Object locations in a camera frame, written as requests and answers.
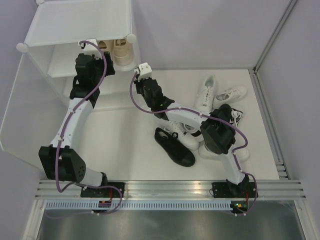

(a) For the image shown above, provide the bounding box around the white sneaker rear middle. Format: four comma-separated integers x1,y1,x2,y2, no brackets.
193,75,218,112

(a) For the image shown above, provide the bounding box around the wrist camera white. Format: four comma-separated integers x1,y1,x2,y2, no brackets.
134,62,152,81
78,38,100,56

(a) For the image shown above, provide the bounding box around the white plastic shoe cabinet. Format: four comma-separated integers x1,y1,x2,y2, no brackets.
16,0,141,111

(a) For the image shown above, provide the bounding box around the aluminium corner frame post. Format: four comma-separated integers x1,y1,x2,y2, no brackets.
252,0,300,74

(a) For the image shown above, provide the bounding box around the beige lace sneaker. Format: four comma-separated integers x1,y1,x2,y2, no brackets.
113,38,134,66
97,40,114,54

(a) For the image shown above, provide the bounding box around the white sneaker rear right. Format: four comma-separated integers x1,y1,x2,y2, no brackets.
212,86,248,109

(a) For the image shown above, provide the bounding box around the white slotted cable duct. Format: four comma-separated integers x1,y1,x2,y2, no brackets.
45,199,232,211

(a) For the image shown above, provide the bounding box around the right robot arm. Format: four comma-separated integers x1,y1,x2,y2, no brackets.
129,76,250,192

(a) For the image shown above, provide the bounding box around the black white patterned sneaker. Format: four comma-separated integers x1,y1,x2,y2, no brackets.
184,124,204,142

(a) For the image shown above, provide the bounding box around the black canvas sneaker front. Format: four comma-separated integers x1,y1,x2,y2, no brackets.
154,127,196,168

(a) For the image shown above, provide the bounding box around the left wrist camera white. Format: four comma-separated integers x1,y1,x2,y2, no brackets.
78,38,100,56

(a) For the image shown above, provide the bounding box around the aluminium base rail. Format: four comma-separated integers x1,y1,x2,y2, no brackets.
35,179,306,201

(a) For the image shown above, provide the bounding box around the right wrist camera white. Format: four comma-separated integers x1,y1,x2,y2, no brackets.
134,62,152,81

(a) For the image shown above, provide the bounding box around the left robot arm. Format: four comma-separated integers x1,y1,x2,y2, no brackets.
38,52,115,188

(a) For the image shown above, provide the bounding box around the black white sneaker right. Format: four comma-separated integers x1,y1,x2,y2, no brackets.
229,108,244,128

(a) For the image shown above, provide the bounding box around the white sneaker near cabinet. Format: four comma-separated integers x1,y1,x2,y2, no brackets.
155,118,200,151

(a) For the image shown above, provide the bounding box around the white sneaker front right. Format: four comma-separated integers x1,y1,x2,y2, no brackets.
198,144,250,162

